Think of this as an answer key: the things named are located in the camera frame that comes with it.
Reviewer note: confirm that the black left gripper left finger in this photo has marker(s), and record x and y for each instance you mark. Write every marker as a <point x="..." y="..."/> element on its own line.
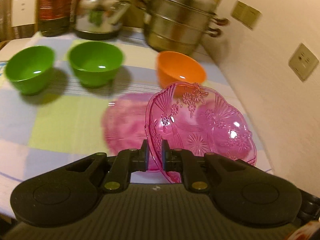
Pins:
<point x="121" y="166"/>

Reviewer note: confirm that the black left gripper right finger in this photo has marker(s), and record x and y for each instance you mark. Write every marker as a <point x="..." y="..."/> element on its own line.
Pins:
<point x="186" y="164"/>

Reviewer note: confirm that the pink transparent patterned plate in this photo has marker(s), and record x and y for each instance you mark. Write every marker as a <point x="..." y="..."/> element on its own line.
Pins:
<point x="198" y="119"/>

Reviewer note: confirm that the orange plastic bowl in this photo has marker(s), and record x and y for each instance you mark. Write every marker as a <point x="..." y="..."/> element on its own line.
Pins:
<point x="172" y="67"/>

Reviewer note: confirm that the green plastic bowl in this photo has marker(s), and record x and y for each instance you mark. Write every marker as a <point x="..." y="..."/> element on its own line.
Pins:
<point x="31" y="69"/>
<point x="95" y="63"/>

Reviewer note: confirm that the stainless steel kettle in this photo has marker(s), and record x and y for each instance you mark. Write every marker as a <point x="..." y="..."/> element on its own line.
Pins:
<point x="98" y="19"/>

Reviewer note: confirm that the stainless steel steamer pot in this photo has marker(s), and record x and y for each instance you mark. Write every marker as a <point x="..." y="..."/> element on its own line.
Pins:
<point x="179" y="25"/>

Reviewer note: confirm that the large cooking oil bottle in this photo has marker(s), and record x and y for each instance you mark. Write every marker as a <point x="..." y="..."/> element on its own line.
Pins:
<point x="54" y="17"/>

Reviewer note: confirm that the white wooden chair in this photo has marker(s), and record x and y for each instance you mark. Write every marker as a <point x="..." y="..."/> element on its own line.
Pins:
<point x="23" y="12"/>

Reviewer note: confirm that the beige wall socket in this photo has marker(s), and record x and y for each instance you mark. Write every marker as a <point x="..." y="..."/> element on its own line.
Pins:
<point x="303" y="62"/>

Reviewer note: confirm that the beige wall light switch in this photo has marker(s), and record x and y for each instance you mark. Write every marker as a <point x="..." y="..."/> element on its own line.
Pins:
<point x="245" y="14"/>

